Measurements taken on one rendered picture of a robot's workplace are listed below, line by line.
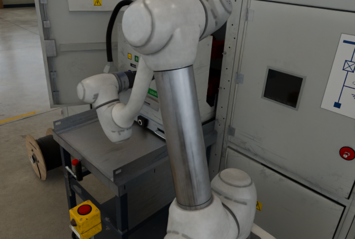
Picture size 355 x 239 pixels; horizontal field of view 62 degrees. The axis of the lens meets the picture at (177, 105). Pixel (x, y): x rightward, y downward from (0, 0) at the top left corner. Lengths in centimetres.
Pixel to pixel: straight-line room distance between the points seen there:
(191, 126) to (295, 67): 72
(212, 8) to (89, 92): 60
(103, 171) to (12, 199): 141
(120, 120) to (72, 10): 90
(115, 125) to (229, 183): 48
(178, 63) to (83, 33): 128
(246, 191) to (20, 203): 200
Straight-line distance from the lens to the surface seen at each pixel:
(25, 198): 268
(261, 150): 155
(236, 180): 97
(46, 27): 190
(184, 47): 68
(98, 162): 145
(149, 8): 65
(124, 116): 112
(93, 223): 116
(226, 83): 156
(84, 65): 196
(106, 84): 120
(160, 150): 142
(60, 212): 248
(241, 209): 97
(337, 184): 146
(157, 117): 159
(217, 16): 80
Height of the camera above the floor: 169
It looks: 25 degrees down
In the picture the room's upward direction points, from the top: 3 degrees clockwise
